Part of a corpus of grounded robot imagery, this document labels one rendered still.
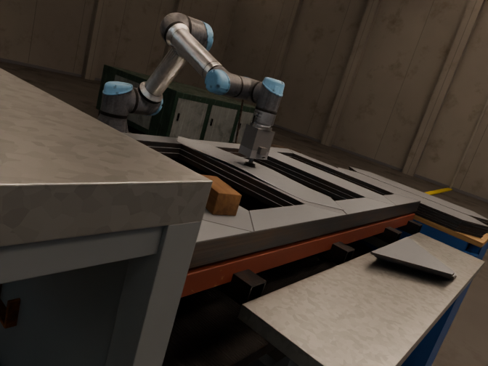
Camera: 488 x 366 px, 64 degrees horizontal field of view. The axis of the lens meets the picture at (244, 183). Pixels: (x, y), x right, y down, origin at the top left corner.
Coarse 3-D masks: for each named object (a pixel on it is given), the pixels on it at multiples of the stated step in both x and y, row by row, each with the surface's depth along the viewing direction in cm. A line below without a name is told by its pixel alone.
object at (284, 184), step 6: (264, 180) 124; (270, 180) 126; (276, 180) 129; (282, 180) 132; (288, 180) 135; (276, 186) 122; (282, 186) 124; (288, 186) 127; (294, 186) 129; (300, 186) 132
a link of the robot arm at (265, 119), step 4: (256, 112) 131; (260, 112) 129; (264, 112) 129; (256, 116) 130; (260, 116) 130; (264, 116) 129; (268, 116) 129; (272, 116) 130; (256, 120) 130; (260, 120) 130; (264, 120) 130; (268, 120) 130; (272, 120) 131; (260, 124) 131; (264, 124) 130; (268, 124) 130; (272, 124) 132
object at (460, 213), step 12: (372, 180) 203; (384, 180) 216; (408, 192) 197; (420, 192) 210; (420, 204) 178; (432, 204) 184; (444, 204) 195; (420, 216) 178; (432, 216) 175; (444, 216) 172; (456, 216) 170; (468, 216) 180; (480, 216) 189; (456, 228) 170; (468, 228) 169; (480, 228) 169
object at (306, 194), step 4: (304, 188) 131; (308, 188) 133; (288, 192) 119; (292, 192) 120; (296, 192) 122; (300, 192) 123; (304, 192) 125; (308, 192) 126; (312, 192) 128; (316, 192) 130; (296, 196) 117; (300, 196) 118; (304, 196) 120; (308, 196) 121; (312, 196) 123; (316, 196) 125; (320, 196) 126; (324, 196) 128; (328, 196) 130
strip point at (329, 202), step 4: (304, 200) 115; (308, 200) 116; (312, 200) 118; (316, 200) 119; (320, 200) 120; (324, 200) 122; (328, 200) 123; (332, 200) 125; (320, 204) 116; (324, 204) 117; (328, 204) 119; (332, 204) 120; (336, 204) 122; (340, 208) 117
